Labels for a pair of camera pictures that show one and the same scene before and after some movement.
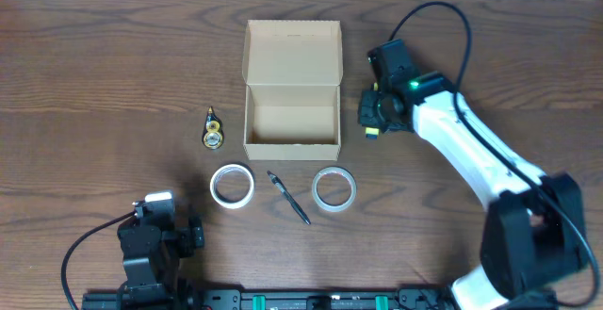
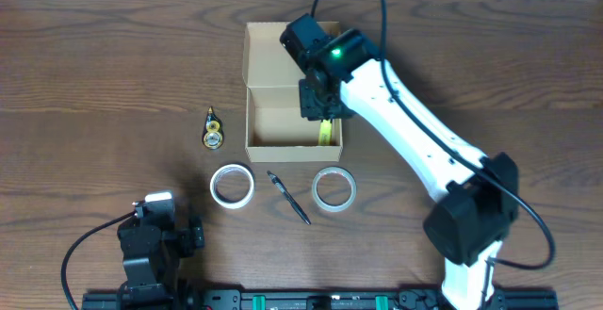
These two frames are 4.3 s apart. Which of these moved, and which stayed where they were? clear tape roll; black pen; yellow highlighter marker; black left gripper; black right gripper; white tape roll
Moved: black right gripper; yellow highlighter marker
Stayed: white tape roll; black left gripper; clear tape roll; black pen
